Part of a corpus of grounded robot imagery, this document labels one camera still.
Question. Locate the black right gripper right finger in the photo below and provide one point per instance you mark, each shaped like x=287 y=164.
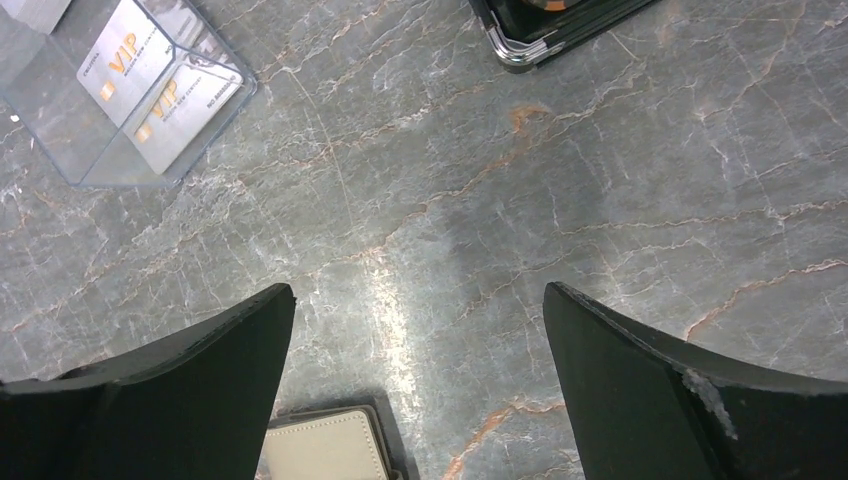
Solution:
x=643 y=404

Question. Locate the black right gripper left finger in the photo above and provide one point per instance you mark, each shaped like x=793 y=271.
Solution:
x=191 y=405

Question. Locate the clear acrylic card box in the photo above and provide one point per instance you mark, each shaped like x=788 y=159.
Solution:
x=43 y=44

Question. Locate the silver vip card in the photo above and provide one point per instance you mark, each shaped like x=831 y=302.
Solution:
x=178 y=112
x=130 y=53

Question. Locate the black poker chip case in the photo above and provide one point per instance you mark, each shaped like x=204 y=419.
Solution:
x=525 y=34

